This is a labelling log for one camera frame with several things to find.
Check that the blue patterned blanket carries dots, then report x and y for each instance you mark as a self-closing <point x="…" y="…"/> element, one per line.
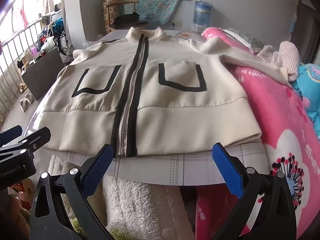
<point x="308" y="87"/>

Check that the grey pillow with lace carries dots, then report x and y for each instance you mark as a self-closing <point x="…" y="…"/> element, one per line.
<point x="246" y="40"/>

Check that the white wall socket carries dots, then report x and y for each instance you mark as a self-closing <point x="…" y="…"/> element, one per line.
<point x="176" y="24"/>

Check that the white water dispenser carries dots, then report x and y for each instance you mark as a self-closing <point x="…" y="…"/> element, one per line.
<point x="196" y="28"/>

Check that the orange patterned chair cushion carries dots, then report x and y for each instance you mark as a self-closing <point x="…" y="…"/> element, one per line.
<point x="107" y="15"/>

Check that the blue hanging cloth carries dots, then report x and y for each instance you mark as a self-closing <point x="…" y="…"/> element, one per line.
<point x="293" y="25"/>

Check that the pink floral blanket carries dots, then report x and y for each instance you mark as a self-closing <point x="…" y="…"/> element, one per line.
<point x="272" y="120"/>

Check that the teal floral wall cloth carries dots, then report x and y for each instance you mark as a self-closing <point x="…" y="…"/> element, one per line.
<point x="155" y="0"/>

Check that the grey board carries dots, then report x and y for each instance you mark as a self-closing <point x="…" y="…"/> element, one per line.
<point x="42" y="75"/>

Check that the pink hanging garment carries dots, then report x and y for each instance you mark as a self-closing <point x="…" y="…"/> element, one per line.
<point x="21" y="13"/>

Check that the white shoe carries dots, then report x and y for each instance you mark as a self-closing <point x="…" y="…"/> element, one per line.
<point x="29" y="98"/>
<point x="23" y="105"/>

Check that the blue water bottle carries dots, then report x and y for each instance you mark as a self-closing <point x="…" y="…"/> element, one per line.
<point x="202" y="12"/>

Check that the dark wooden door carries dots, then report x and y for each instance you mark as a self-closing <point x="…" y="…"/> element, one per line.
<point x="308" y="30"/>

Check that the beige shoe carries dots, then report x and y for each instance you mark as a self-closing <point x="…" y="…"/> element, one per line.
<point x="23" y="87"/>

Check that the black bag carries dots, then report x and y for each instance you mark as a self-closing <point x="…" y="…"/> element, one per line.
<point x="127" y="17"/>

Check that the metal window railing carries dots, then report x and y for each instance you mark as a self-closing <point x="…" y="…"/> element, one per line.
<point x="15" y="33"/>

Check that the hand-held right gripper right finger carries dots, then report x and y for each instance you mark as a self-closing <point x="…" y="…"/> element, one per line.
<point x="227" y="170"/>

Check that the beige jacket with black trim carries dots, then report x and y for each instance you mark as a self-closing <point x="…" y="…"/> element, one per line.
<point x="175" y="110"/>

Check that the pink checked cloth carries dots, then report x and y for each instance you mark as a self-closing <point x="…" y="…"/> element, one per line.
<point x="287" y="57"/>

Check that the pile of colourful clothes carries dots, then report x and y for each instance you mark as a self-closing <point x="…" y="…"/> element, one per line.
<point x="48" y="33"/>

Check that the wooden chair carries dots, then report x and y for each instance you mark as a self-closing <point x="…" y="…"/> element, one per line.
<point x="117" y="3"/>

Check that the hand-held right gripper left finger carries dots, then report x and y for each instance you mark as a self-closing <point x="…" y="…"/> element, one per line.
<point x="98" y="169"/>

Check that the white fluffy blanket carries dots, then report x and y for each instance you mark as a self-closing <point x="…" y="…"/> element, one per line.
<point x="140" y="205"/>

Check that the pink plastic basket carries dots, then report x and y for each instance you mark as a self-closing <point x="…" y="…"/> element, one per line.
<point x="35" y="51"/>

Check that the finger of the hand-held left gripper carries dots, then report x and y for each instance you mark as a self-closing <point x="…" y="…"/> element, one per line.
<point x="11" y="133"/>
<point x="37" y="136"/>

